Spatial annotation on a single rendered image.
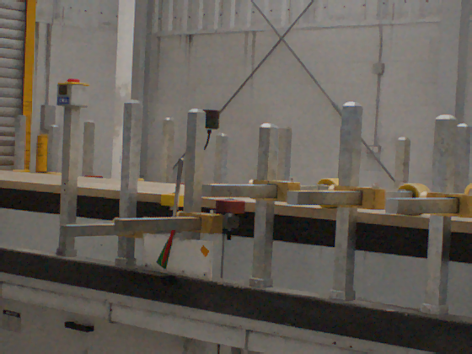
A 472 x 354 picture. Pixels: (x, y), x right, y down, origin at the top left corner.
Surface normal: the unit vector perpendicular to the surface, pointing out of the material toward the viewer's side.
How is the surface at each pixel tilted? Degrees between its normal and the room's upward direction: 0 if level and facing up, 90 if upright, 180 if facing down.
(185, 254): 90
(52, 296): 90
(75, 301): 90
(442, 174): 90
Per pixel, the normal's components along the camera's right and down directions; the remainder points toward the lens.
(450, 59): -0.67, 0.00
